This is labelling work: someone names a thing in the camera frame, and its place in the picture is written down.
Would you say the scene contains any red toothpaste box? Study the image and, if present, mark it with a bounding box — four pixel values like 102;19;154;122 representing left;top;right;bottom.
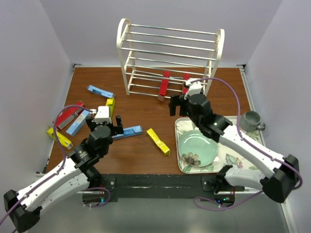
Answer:
56;107;83;130
157;71;171;101
182;73;190;94

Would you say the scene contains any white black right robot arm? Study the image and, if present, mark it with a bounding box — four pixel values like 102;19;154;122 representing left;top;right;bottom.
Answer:
169;94;303;203

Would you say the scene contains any cream metal-rod shelf rack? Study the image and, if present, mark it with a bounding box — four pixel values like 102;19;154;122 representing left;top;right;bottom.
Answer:
116;18;225;99

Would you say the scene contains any blue silver toothpaste box left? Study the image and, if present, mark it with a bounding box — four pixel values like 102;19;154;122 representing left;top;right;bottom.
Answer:
66;110;89;136

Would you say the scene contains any blue toothpaste box centre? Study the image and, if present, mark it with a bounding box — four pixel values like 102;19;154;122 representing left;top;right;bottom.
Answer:
112;125;143;140

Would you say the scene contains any yellow toothpaste box upright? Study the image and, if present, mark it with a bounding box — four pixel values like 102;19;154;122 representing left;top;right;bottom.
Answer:
105;99;115;117

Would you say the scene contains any yellow toothpaste box left edge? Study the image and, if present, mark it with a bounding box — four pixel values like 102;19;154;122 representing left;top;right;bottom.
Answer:
47;127;73;150

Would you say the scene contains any light blue toothpaste box far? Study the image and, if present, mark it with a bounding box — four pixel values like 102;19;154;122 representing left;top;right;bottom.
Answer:
87;85;115;99

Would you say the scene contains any green ceramic plate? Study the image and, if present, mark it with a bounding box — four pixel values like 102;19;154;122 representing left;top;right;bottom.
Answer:
177;130;218;167

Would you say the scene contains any leaf-pattern serving tray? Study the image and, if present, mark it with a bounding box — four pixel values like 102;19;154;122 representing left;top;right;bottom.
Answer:
174;117;258;174

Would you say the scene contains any crumpled yellow toothpaste box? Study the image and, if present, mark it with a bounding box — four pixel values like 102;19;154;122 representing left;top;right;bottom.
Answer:
146;128;171;156

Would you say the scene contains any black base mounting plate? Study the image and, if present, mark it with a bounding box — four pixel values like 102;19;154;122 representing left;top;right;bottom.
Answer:
81;174;231;205

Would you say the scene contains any grey ceramic mug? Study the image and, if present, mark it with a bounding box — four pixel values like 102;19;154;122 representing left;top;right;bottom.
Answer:
239;111;266;132

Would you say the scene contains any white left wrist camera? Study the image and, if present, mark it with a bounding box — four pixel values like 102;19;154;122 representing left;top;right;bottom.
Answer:
90;106;112;124

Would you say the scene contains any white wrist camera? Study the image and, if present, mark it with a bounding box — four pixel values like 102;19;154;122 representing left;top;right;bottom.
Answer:
184;78;204;100
90;106;112;124

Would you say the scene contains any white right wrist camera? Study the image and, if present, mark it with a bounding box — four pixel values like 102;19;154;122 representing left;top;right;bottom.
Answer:
184;78;204;100

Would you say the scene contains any aluminium frame rail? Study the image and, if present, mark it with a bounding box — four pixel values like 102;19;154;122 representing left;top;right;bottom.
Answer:
20;172;298;233

